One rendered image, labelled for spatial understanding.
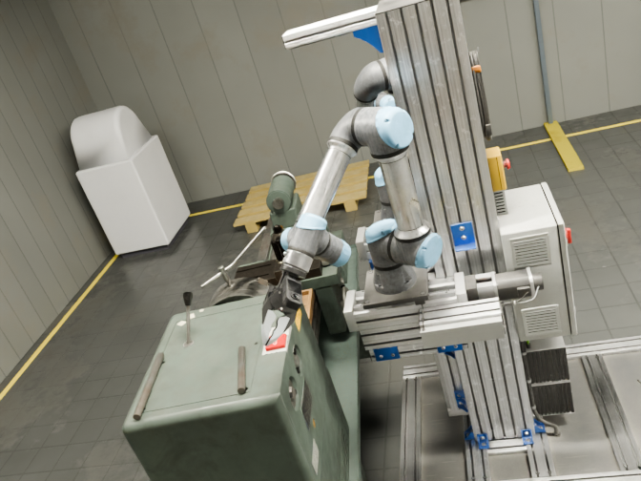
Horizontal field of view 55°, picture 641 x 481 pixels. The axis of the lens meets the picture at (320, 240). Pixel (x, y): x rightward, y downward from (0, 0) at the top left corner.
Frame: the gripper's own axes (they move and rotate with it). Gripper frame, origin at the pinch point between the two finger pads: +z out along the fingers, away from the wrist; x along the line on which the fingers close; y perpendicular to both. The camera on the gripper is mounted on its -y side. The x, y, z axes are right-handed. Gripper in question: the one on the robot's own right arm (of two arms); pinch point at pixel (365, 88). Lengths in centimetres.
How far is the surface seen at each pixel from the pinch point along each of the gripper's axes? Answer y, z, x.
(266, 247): 61, 24, -79
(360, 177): 149, 258, 14
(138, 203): 80, 282, -181
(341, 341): 96, -36, -65
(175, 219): 118, 308, -164
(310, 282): 59, -37, -65
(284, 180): 37, 40, -53
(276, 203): 41, 25, -63
